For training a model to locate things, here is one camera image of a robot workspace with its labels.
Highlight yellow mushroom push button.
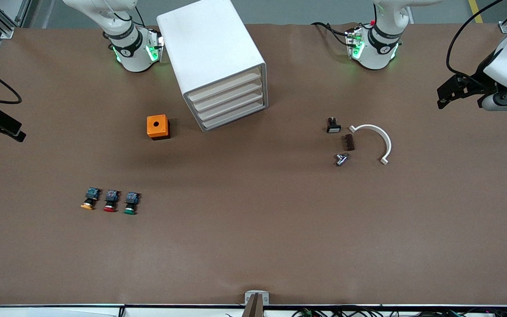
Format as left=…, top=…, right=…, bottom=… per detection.
left=81, top=188, right=101, bottom=210

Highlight red mushroom push button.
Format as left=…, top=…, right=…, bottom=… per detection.
left=103, top=190, right=120, bottom=213

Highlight green mushroom push button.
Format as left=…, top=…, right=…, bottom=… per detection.
left=123, top=192, right=141, bottom=215

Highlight white drawer cabinet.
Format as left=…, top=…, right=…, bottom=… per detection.
left=157, top=0, right=268, bottom=133

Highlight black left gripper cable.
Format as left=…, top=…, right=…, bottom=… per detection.
left=446, top=0, right=505, bottom=84

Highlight white curved plastic bracket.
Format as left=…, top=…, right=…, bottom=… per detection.
left=349, top=124, right=393, bottom=166

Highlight black arm base cable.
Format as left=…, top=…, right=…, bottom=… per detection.
left=311, top=21, right=352, bottom=47

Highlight orange button enclosure box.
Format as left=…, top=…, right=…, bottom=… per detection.
left=147, top=114, right=171, bottom=140

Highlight black cable bundle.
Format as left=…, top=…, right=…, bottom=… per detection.
left=293, top=307, right=507, bottom=317

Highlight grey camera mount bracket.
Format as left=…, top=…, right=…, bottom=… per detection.
left=242, top=290, right=270, bottom=317

